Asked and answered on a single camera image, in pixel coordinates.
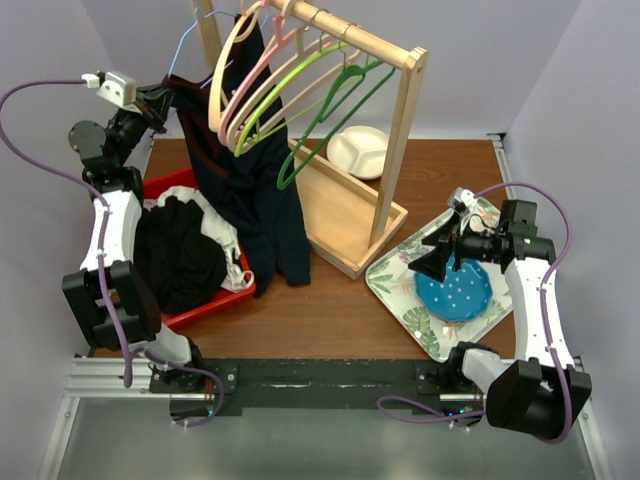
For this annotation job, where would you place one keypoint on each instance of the dark green hanger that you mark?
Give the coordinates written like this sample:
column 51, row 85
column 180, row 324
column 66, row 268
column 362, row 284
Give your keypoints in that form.
column 344, row 86

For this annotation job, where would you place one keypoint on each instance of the white garment in bin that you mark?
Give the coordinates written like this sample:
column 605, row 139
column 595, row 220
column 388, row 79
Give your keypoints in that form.
column 214, row 226

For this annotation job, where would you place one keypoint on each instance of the blue dotted plate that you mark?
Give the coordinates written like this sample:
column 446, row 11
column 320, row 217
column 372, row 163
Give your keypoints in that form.
column 461, row 297

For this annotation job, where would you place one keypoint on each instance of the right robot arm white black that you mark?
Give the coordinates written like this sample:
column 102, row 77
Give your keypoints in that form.
column 540, row 392

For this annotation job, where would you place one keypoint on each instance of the navy tank top red trim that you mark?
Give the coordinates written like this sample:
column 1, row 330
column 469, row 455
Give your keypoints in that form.
column 243, row 190

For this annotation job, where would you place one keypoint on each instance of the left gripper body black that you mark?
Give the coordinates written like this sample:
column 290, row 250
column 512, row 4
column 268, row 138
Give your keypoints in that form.
column 129, row 128

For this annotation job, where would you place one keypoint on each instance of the black garment in bin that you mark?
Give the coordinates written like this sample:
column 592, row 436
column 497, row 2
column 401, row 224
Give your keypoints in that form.
column 182, row 267

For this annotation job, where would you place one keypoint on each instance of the pink plastic hanger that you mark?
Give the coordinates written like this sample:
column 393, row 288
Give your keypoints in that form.
column 232, row 123

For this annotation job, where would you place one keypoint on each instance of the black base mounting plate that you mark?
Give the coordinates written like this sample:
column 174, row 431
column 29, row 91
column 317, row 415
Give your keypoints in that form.
column 337, row 384

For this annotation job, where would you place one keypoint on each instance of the white divided dish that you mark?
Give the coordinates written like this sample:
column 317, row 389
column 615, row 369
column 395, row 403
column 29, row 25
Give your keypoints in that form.
column 359, row 151

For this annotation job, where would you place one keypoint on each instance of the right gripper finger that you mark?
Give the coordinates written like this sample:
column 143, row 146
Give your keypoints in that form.
column 458, row 262
column 433, row 264

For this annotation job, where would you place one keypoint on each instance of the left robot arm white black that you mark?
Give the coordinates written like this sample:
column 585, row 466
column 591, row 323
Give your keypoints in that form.
column 111, row 302

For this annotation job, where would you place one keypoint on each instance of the floral leaf tray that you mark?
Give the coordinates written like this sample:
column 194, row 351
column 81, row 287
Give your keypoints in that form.
column 393, row 284

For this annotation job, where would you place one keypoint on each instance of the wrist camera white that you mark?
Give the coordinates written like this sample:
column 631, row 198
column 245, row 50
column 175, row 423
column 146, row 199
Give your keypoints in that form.
column 462, row 201
column 114, row 87

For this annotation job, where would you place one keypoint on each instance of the beige plastic hanger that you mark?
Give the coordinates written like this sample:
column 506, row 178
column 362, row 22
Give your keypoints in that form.
column 240, row 127

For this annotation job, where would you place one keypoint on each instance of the natural wooden hanger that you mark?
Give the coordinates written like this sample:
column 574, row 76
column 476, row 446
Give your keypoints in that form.
column 244, row 32

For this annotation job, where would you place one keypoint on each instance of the wooden hanger rack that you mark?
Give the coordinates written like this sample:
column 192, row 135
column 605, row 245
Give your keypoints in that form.
column 348, row 222

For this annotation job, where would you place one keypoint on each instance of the lime green hanger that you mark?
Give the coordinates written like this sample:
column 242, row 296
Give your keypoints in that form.
column 263, row 125

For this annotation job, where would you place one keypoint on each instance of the red plastic bin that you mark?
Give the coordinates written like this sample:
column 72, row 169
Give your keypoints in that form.
column 223, row 298

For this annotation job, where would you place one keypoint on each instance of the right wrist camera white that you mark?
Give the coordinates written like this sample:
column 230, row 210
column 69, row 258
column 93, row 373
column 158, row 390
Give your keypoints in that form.
column 462, row 201

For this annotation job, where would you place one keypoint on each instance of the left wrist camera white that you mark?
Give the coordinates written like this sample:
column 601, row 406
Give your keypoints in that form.
column 114, row 87

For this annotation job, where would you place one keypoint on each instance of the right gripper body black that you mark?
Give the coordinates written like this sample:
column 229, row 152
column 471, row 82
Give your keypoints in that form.
column 476, row 245

